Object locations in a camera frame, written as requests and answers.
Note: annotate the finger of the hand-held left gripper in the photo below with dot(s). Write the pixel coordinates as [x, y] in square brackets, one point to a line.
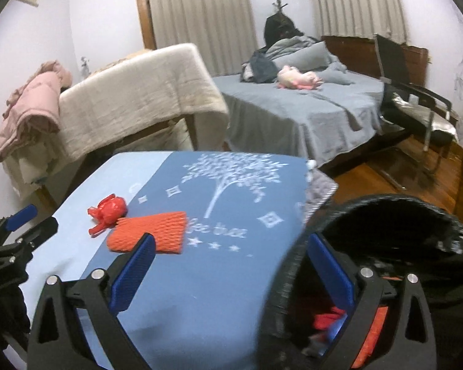
[21, 217]
[38, 231]

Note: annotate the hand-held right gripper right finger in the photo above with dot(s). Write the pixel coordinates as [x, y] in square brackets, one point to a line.
[332, 269]

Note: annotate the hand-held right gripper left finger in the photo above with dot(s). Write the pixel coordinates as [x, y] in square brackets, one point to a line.
[133, 273]

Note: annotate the orange foam fruit net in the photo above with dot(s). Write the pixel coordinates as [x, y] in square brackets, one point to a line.
[158, 231]

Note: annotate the black lined trash bin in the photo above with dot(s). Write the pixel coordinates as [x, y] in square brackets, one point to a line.
[447, 246]

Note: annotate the person's left forearm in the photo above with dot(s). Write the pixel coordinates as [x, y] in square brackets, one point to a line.
[4, 312]

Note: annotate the red crumpled wrapper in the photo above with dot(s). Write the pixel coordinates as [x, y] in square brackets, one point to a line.
[328, 319]
[112, 210]

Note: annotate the grey knitted cloth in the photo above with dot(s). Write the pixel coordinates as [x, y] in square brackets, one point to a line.
[319, 192]

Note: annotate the blue printed tablecloth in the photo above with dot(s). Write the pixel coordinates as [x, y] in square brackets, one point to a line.
[223, 277]

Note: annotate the pink jacket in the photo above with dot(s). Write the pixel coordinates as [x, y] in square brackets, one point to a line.
[34, 104]

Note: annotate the bed with grey sheet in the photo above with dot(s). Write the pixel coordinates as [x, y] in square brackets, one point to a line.
[293, 115]

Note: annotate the beige blanket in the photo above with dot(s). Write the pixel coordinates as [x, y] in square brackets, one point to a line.
[139, 96]

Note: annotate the silver cushion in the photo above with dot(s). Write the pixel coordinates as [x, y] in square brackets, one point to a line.
[416, 117]

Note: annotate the pink plush toy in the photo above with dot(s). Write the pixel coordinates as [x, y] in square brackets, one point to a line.
[297, 78]

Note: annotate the grey rumpled blanket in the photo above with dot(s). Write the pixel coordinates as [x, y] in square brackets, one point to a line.
[337, 71]

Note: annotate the dark clothes pile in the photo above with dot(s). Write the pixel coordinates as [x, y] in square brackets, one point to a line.
[260, 69]

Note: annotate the wooden headboard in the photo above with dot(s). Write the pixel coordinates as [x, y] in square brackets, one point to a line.
[355, 54]

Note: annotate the grey pillow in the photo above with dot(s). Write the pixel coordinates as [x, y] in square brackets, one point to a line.
[304, 54]

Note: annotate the coat rack with black garment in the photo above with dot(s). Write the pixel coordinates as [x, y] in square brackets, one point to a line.
[279, 27]

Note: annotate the wide beige curtain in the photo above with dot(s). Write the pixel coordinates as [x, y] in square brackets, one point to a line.
[204, 19]

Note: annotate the narrow beige curtain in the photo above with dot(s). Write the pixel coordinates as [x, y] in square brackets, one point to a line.
[359, 4]

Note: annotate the small metal wall fixture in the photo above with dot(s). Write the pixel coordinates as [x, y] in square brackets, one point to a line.
[85, 64]

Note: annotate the black metal frame chair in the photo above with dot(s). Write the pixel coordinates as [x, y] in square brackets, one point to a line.
[393, 61]

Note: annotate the wooden window frame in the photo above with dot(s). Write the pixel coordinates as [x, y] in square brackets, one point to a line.
[144, 11]

